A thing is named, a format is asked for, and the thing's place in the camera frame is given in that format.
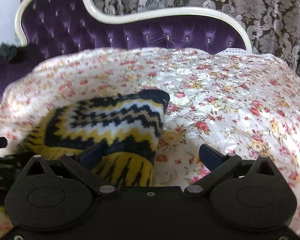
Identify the yellow black patterned knit sweater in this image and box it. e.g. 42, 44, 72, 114
15, 89, 170, 188

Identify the floral white bedspread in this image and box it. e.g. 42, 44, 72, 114
0, 48, 300, 236

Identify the dark green fabric flower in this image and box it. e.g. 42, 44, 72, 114
0, 43, 18, 61

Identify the purple tufted headboard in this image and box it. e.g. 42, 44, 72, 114
0, 0, 252, 98

